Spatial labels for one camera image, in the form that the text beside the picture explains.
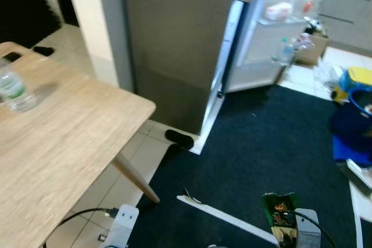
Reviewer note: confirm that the green snack packet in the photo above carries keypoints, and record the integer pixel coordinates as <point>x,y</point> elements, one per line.
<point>279,207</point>

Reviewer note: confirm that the white-lined fridge door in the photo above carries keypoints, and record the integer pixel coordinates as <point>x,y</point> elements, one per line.
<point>261,56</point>

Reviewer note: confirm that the grey fridge cabinet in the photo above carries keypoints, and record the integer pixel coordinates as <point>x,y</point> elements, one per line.
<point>174,45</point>

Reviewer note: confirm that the blue round bucket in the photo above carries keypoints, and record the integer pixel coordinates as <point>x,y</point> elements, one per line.
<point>356,108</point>

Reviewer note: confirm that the blue container yellow lid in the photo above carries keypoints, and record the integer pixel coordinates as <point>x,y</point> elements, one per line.
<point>359,76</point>

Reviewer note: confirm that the blue flat mat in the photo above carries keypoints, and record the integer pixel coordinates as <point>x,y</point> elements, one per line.
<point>351,152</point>

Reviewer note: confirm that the white plastic bag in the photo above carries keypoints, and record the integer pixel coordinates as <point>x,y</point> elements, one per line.
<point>328,74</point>

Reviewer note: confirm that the white black board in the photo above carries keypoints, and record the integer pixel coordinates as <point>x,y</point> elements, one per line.
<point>360,175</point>

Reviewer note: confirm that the brown cardboard box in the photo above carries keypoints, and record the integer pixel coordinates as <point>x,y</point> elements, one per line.
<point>314,53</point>

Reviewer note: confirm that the pink plastic packet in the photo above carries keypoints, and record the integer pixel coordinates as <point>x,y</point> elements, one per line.
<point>302,42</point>

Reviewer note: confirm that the green cap bottle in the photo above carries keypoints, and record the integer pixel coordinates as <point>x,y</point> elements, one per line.
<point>283,51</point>

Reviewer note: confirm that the clear door bin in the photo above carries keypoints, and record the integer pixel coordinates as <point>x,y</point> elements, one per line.
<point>297,20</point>

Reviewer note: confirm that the dark blue carpet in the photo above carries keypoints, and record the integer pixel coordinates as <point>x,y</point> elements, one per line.
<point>261,155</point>

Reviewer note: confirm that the orange label bottle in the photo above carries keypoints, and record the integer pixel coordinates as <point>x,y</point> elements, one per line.
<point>308,6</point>

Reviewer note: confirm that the red white plastic packet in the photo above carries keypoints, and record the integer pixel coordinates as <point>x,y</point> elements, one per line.
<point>278,11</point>

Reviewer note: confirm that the long white strip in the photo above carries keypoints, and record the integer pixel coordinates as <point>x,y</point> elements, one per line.
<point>232,220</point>

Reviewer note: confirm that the black oval slipper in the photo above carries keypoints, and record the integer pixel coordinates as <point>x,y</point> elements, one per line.
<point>43,51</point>
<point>179,138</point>

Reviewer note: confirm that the clear plastic water bottle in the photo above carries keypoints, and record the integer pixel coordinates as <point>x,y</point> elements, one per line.
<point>14,88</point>

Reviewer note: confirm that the black foam panel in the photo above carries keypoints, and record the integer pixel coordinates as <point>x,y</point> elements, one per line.
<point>26,4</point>

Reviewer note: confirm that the black flat phone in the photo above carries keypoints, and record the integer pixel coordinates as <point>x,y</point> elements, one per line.
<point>11,57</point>

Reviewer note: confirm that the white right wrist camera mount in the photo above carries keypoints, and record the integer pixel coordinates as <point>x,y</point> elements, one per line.
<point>308,230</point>

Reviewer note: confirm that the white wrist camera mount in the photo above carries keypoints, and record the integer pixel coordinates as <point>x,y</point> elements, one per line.
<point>123,225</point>
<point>308,230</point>

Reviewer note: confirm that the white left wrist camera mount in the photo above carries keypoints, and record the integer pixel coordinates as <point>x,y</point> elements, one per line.
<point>123,225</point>

